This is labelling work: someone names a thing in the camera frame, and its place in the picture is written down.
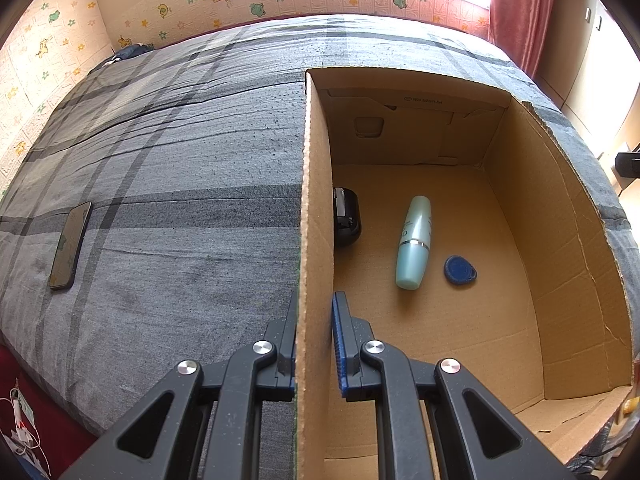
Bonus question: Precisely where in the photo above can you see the black cylindrical speaker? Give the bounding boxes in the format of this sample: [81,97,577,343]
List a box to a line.
[333,186,362,247]

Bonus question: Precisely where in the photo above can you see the cream wardrobe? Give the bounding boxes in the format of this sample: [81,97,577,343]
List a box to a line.
[535,0,639,159]

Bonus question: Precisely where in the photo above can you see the dark blue cloth bundle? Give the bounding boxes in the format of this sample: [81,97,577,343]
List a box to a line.
[101,44,154,66]

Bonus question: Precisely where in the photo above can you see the red bed mattress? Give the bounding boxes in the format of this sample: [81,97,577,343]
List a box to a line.
[0,346,96,479]

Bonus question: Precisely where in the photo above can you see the blue oval key fob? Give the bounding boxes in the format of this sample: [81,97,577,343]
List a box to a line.
[444,255,477,286]

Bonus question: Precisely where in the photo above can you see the black smartphone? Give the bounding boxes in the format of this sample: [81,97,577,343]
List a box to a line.
[48,202,92,290]

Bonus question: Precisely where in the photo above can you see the red curtain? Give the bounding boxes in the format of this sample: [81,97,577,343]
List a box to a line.
[488,0,554,77]

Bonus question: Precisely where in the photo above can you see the brown cardboard box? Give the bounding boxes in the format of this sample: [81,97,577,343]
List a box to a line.
[296,68,639,479]

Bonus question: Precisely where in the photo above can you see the grey plaid bed sheet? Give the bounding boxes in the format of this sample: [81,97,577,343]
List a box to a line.
[0,13,640,480]

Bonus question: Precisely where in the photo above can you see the white cable with tag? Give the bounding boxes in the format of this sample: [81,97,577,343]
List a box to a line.
[0,378,51,478]

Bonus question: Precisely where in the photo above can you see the mint green tube bottle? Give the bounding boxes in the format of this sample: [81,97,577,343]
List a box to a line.
[395,195,432,290]

